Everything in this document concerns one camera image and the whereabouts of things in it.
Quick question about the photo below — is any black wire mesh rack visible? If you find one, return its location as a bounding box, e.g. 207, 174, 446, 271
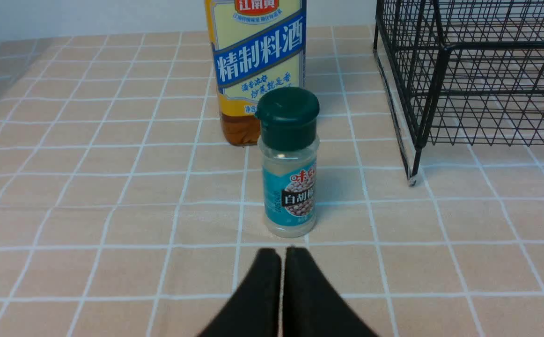
373, 0, 544, 186

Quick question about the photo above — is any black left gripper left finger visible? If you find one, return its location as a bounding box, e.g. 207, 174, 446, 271
199, 248, 281, 337

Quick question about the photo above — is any large cooking wine bottle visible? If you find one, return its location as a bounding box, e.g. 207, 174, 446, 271
204, 0, 308, 147

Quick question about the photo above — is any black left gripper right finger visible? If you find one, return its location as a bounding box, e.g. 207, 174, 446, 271
283, 247, 377, 337

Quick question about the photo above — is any checkered peach tablecloth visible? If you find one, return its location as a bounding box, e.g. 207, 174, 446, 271
0, 26, 544, 337

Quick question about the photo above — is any small green-capped pepper shaker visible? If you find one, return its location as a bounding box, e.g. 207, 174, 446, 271
255, 86, 320, 238

